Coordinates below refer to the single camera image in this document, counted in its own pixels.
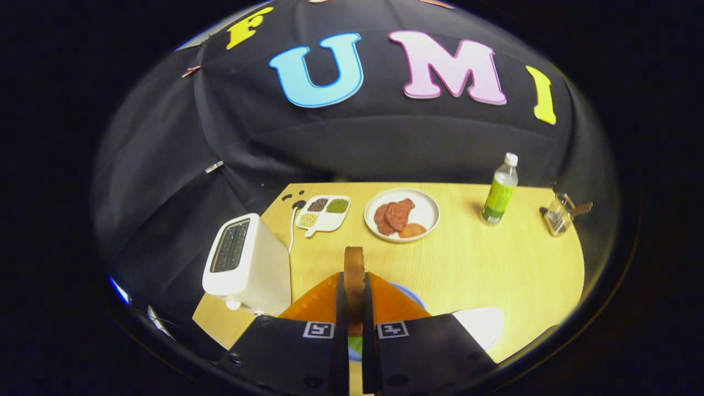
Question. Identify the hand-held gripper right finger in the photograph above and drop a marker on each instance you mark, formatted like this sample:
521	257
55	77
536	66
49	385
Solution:
369	352

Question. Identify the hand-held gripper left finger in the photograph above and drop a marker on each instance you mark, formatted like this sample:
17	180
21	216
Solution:
341	352

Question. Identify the green lettuce leaf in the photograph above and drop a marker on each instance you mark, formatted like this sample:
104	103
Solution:
355	345

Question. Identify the brown-crust toast bread slice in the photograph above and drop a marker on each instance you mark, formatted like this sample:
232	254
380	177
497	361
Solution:
353	286

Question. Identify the blue round plate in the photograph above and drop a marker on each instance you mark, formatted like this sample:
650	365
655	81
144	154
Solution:
410	294

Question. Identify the white toaster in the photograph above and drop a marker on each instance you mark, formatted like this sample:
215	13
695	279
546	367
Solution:
258	275

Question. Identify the white square plate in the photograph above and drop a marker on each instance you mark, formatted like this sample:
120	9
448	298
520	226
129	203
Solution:
484	327

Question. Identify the white divided bean dish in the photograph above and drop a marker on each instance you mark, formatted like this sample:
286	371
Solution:
322	225

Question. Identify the red tomato slice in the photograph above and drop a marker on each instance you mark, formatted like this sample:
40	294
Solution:
412	230

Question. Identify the brown meat patty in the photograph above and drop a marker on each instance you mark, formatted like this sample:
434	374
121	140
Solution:
380	220
399	214

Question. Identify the white round plate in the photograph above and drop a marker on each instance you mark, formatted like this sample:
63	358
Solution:
427	212

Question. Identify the green label plastic bottle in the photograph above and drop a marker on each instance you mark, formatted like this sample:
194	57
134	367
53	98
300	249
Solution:
499	198

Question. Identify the black backdrop cloth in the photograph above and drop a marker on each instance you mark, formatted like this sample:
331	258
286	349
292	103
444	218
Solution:
385	143

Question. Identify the silver cloth clip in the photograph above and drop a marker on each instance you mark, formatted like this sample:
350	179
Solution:
214	166

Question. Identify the pink cloth clip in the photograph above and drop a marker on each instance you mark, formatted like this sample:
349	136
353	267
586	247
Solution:
191	71

